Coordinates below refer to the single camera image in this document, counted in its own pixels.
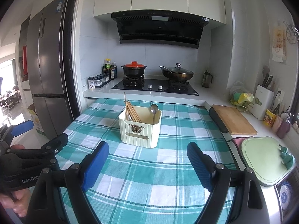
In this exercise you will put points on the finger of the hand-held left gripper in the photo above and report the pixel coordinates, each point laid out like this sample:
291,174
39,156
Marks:
57,143
22,127

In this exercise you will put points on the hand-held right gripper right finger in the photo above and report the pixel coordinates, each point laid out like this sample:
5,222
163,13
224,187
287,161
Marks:
201,165

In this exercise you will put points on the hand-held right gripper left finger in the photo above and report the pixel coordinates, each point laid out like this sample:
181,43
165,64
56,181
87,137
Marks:
95,165

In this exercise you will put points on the cream ribbed utensil holder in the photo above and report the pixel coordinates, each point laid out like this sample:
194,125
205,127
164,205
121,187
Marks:
140,133

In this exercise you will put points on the set of wooden chopsticks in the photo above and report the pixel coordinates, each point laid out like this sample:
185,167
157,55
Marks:
133,113

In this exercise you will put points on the metal spoon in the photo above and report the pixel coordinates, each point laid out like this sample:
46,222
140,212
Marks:
154,109

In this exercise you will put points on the person's left hand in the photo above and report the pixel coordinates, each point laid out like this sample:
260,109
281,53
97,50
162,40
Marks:
16,203

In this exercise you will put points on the cardboard box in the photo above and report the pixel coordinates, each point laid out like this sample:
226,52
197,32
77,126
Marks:
37,121

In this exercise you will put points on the dining furniture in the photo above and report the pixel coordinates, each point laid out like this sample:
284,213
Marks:
9,99

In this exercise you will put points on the pink cloth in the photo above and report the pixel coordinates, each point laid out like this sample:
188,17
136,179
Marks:
236,140

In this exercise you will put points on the black flat appliance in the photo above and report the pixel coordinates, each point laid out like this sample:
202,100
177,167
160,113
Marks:
217,120

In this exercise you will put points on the teal plaid tablecloth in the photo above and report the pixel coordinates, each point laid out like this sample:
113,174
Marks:
151,179

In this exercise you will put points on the wooden cutting board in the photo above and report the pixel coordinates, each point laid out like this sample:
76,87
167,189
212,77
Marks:
233,120

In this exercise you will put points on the green cutting board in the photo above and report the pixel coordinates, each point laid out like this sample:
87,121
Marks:
261,161

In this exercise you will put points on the red hanging item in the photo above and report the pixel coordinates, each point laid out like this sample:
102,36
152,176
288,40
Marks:
24,60

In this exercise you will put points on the grey refrigerator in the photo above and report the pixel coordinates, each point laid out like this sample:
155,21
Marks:
46,63

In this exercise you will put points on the spice jar rack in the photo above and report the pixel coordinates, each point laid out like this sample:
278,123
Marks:
102,80

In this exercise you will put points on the plastic bag with yellow-green contents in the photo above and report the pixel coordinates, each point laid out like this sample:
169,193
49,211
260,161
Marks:
241,96

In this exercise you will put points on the yellow printed container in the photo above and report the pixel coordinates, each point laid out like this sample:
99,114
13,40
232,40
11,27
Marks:
271,119

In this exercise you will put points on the glass press jug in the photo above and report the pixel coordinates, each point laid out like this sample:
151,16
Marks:
207,80

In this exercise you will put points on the teal dish cloth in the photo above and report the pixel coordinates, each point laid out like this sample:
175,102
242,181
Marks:
286,157

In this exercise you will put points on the white knife block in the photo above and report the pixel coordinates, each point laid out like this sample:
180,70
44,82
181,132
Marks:
261,102

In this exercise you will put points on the blue and white bowl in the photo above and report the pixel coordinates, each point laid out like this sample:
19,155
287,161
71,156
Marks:
285,196

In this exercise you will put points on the black gas cooktop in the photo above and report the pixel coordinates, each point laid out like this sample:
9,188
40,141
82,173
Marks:
154,87

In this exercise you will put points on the purple soap bottle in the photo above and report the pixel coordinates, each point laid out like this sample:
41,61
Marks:
283,127

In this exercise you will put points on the dark sauce bottle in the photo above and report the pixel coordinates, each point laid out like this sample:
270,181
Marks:
113,71

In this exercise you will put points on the wok with glass lid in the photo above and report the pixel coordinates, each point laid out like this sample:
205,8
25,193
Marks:
177,73

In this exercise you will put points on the black sink dish rack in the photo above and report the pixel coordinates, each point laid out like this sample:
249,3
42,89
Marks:
294,191

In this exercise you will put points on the black pot with red lid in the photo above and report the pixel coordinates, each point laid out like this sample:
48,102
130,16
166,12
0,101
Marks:
134,68

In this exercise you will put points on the black range hood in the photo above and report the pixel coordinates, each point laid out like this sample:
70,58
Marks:
158,30

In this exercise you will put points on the black door frame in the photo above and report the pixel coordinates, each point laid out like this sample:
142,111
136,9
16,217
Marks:
70,51

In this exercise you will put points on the wall socket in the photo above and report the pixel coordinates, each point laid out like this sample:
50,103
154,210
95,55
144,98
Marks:
279,93

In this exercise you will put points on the printed wall hanging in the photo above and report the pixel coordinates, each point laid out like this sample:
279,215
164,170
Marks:
279,44

